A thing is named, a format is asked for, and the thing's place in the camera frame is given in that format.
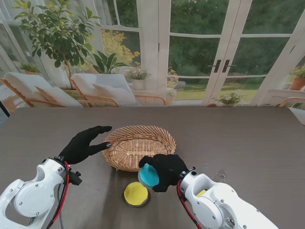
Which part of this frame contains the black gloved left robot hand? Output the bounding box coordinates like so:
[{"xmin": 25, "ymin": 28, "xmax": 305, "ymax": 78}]
[{"xmin": 58, "ymin": 125, "xmax": 113, "ymax": 166}]

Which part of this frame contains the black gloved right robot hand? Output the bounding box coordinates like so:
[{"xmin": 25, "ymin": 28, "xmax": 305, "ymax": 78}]
[{"xmin": 138, "ymin": 154, "xmax": 190, "ymax": 193}]

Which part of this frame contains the blue culture dish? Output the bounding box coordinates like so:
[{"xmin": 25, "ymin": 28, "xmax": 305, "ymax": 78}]
[{"xmin": 137, "ymin": 164, "xmax": 160, "ymax": 190}]

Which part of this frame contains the oval wicker basket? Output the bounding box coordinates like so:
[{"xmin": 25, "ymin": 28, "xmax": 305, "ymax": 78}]
[{"xmin": 102, "ymin": 125, "xmax": 177, "ymax": 172}]

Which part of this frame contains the printed garden room backdrop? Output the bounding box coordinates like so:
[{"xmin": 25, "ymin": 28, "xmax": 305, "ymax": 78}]
[{"xmin": 0, "ymin": 0, "xmax": 305, "ymax": 109}]

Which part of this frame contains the white sheet corner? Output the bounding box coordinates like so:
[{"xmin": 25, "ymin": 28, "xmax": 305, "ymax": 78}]
[{"xmin": 287, "ymin": 106, "xmax": 305, "ymax": 126}]

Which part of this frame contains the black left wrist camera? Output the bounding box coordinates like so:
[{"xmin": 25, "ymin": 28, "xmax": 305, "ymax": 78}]
[{"xmin": 68, "ymin": 171, "xmax": 83, "ymax": 186}]

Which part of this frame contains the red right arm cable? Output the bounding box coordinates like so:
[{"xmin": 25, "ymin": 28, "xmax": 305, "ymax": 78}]
[{"xmin": 177, "ymin": 178, "xmax": 203, "ymax": 229}]

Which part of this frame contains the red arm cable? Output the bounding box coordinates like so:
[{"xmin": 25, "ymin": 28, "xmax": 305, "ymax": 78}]
[
  {"xmin": 46, "ymin": 161, "xmax": 71, "ymax": 229},
  {"xmin": 177, "ymin": 178, "xmax": 203, "ymax": 229}
]

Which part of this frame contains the red left arm cable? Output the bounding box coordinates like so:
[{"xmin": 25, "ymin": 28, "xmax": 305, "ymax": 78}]
[{"xmin": 46, "ymin": 161, "xmax": 71, "ymax": 229}]

